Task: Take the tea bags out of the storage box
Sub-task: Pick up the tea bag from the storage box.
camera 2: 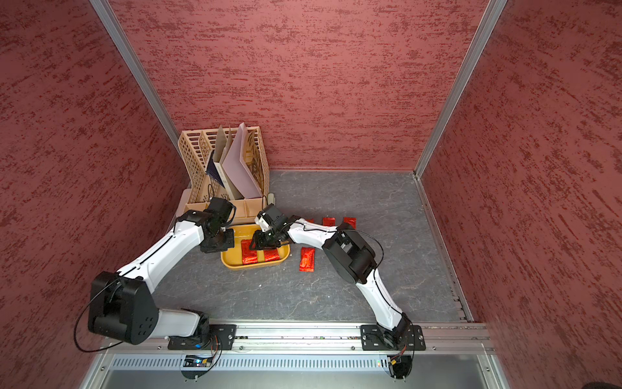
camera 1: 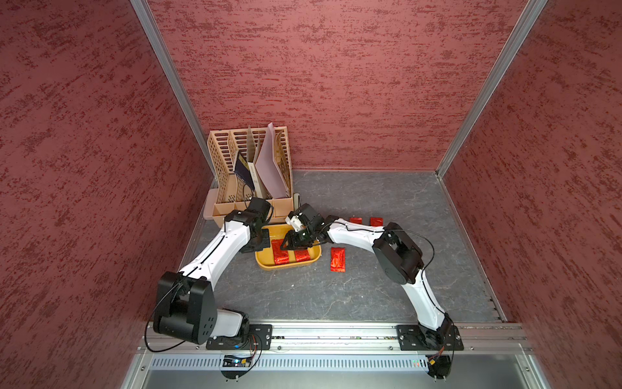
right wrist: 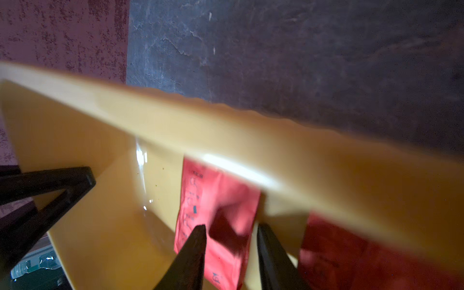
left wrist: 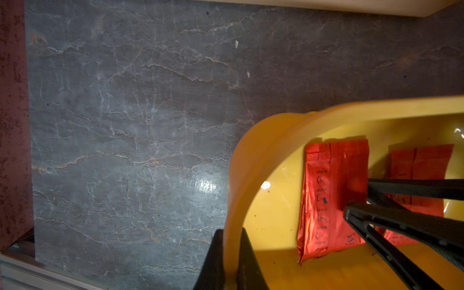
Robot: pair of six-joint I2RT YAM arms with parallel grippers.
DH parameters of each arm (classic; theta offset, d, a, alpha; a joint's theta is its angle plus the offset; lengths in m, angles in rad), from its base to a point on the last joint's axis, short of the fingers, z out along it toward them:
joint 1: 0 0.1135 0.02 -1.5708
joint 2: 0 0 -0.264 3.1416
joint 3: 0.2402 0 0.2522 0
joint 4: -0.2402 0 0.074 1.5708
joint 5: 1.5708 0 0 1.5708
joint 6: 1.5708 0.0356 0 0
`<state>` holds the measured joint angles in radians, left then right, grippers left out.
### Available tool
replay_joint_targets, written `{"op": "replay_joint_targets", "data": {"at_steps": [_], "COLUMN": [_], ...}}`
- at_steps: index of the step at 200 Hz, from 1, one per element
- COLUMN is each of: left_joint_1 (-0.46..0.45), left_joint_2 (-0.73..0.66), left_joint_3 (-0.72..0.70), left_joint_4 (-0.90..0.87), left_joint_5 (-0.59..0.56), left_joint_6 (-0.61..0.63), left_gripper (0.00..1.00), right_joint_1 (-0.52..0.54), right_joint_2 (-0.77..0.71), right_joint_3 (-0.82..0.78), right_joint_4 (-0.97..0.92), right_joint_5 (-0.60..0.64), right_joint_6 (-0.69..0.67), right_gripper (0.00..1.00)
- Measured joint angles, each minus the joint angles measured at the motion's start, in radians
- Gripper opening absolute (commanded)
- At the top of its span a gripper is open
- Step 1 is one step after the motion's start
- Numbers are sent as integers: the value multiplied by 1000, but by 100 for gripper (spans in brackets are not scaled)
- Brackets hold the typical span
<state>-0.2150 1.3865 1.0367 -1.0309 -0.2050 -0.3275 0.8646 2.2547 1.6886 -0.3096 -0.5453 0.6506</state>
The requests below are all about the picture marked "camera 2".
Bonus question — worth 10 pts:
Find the yellow plastic storage tray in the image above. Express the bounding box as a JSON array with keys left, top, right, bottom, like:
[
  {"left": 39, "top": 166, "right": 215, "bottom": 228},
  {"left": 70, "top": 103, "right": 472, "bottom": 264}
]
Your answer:
[{"left": 220, "top": 225, "right": 291, "bottom": 271}]

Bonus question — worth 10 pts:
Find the red tea bag printed front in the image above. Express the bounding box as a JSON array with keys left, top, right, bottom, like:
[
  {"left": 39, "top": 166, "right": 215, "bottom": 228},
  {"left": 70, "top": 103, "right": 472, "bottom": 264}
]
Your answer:
[{"left": 322, "top": 217, "right": 336, "bottom": 227}]

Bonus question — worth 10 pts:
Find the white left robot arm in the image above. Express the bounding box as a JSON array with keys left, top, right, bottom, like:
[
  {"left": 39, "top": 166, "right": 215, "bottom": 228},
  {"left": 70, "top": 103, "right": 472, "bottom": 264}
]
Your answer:
[{"left": 87, "top": 211, "right": 235, "bottom": 349}]

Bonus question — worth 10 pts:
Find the beige thin book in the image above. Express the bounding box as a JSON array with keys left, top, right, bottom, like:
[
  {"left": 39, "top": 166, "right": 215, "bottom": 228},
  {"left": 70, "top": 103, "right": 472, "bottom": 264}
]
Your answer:
[{"left": 214, "top": 162, "right": 244, "bottom": 200}]

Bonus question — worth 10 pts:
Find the dark blue booklet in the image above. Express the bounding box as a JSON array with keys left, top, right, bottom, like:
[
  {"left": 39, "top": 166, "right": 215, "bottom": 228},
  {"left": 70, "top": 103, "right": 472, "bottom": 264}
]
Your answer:
[{"left": 206, "top": 151, "right": 224, "bottom": 186}]

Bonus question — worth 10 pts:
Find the beige desk file organizer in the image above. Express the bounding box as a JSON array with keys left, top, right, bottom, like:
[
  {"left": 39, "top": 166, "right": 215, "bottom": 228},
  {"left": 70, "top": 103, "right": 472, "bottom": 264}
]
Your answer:
[{"left": 177, "top": 125, "right": 271, "bottom": 226}]

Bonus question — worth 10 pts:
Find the brown cardboard sheet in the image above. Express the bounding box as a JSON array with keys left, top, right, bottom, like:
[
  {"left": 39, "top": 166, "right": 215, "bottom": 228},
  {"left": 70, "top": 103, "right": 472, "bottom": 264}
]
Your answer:
[{"left": 213, "top": 126, "right": 228, "bottom": 163}]

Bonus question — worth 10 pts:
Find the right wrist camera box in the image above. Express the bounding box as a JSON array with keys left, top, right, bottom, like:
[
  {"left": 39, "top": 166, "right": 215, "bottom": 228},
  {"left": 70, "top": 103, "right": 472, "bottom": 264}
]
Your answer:
[{"left": 255, "top": 204, "right": 288, "bottom": 232}]

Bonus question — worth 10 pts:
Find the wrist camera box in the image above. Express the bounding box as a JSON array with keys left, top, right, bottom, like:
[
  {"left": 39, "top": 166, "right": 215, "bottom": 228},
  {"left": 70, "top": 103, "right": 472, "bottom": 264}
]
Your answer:
[
  {"left": 255, "top": 204, "right": 288, "bottom": 232},
  {"left": 205, "top": 197, "right": 236, "bottom": 227}
]

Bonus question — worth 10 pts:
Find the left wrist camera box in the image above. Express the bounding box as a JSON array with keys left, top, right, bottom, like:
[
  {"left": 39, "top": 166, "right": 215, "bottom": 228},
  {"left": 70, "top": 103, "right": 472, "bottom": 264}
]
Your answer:
[{"left": 205, "top": 197, "right": 236, "bottom": 227}]

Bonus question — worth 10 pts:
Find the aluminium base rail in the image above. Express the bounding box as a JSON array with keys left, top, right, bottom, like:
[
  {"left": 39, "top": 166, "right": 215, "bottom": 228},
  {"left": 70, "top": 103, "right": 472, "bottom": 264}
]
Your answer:
[{"left": 106, "top": 320, "right": 497, "bottom": 356}]

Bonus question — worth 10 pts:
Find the aluminium corner post left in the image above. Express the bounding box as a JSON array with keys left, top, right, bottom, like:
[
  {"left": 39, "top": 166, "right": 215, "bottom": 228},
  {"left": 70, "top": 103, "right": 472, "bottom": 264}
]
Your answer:
[{"left": 89, "top": 0, "right": 181, "bottom": 155}]

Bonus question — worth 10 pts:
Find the aluminium corner post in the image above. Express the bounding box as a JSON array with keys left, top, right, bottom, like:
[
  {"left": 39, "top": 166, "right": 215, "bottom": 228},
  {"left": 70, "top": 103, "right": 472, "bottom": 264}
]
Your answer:
[
  {"left": 414, "top": 0, "right": 507, "bottom": 182},
  {"left": 89, "top": 0, "right": 181, "bottom": 155}
]

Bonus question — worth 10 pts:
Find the aluminium corner post right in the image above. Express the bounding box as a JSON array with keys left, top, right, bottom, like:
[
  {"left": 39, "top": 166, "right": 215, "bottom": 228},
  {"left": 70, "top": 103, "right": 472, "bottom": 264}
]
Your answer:
[{"left": 414, "top": 0, "right": 507, "bottom": 182}]

